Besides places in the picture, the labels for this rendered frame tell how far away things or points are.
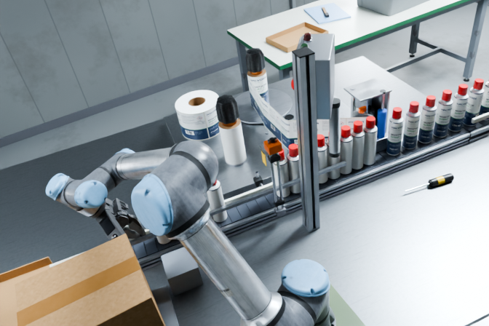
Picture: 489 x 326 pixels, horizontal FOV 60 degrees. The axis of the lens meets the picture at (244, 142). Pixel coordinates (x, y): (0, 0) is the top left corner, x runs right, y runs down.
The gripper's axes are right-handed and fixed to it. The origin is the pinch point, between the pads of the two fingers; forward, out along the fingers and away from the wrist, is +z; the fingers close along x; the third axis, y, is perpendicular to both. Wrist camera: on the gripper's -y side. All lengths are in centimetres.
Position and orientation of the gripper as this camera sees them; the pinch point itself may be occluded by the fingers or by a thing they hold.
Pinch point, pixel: (142, 236)
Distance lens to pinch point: 149.5
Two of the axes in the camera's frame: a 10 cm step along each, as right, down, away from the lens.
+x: -7.4, 6.7, 1.1
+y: -3.6, -5.2, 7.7
